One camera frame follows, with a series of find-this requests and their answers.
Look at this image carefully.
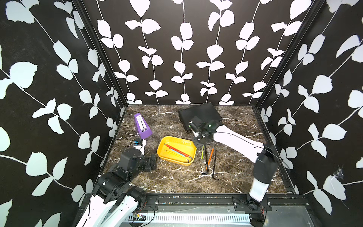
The green-sleeved hex key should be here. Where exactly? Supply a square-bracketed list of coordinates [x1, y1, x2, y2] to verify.
[201, 145, 205, 160]

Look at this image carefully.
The orange-sleeved hex key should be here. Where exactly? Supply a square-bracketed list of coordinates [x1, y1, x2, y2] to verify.
[206, 148, 215, 171]

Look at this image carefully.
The red-sleeved hex key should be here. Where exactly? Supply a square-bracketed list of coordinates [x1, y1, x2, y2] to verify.
[164, 143, 192, 159]

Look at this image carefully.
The large black hex key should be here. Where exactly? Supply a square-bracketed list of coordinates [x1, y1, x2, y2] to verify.
[200, 145, 209, 176]

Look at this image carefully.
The blue-sleeved hex key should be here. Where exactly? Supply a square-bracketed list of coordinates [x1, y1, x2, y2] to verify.
[170, 149, 189, 158]

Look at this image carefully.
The yellow-sleeved hex key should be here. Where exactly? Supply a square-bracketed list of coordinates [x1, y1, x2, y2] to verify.
[164, 149, 190, 163]

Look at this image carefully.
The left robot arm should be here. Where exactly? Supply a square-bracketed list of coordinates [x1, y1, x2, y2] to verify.
[72, 148, 157, 227]

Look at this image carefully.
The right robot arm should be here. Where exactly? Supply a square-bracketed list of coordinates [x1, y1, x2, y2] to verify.
[188, 117, 278, 204]

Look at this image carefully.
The yellow plastic storage tray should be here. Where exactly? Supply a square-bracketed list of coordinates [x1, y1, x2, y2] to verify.
[157, 136, 197, 166]

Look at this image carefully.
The black metal case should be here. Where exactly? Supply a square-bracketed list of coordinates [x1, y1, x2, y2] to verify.
[178, 102, 223, 133]

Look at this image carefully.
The purple metronome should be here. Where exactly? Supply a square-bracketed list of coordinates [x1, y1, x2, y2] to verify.
[134, 113, 153, 140]

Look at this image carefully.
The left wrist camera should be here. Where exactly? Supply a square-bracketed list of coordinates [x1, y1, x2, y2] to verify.
[133, 138, 146, 155]

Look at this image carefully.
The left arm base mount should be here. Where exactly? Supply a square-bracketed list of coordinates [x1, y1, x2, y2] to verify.
[134, 194, 159, 212]

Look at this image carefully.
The white slotted cable duct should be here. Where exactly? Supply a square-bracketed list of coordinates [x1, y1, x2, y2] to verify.
[123, 213, 251, 225]

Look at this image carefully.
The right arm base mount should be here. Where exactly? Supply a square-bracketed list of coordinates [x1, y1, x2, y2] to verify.
[232, 194, 272, 213]

